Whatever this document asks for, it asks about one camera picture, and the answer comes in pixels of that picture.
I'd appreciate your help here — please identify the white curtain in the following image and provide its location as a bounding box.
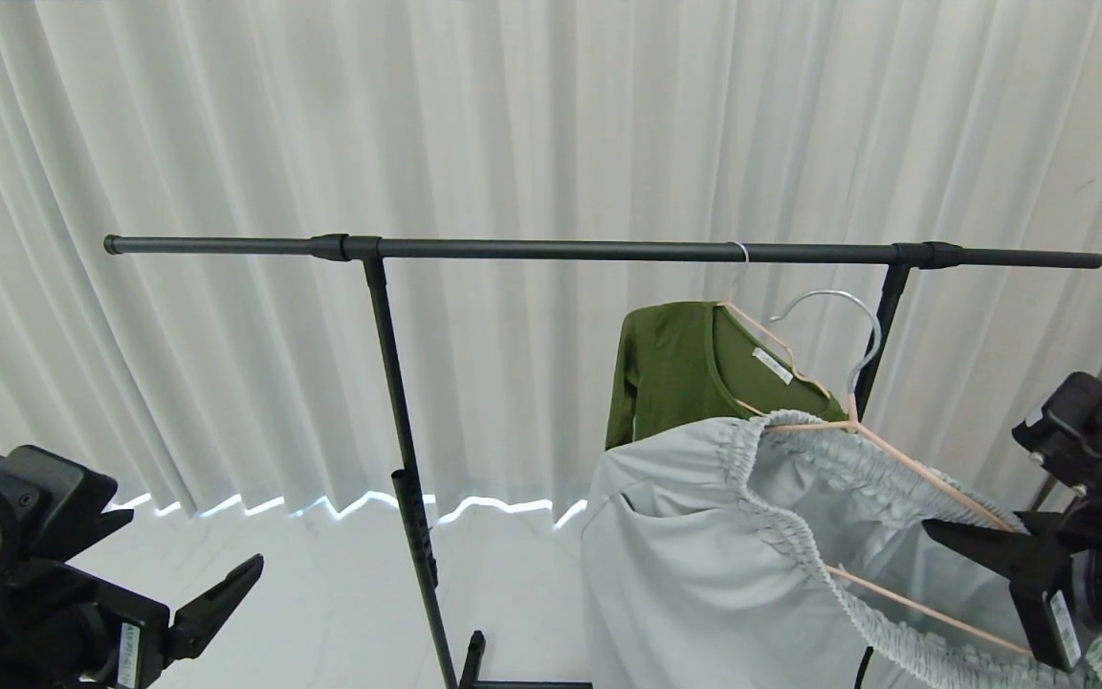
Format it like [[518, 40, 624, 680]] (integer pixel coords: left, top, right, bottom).
[[0, 0, 1102, 525]]

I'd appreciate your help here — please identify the pink clothes hanger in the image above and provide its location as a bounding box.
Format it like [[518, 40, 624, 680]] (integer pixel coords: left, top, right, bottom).
[[763, 289, 1036, 657], [716, 241, 849, 422]]

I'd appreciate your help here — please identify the pale grey garment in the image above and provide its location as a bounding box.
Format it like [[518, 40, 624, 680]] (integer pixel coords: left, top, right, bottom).
[[578, 410, 1102, 689]]

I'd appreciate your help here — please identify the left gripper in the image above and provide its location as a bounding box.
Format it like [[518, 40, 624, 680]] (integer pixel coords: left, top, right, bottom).
[[0, 507, 266, 689]]

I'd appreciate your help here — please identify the black clothes rack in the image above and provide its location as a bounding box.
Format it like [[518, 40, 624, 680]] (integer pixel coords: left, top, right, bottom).
[[102, 233, 1102, 689]]

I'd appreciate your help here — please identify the green printed garment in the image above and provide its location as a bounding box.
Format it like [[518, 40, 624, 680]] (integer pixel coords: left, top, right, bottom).
[[604, 300, 849, 452]]

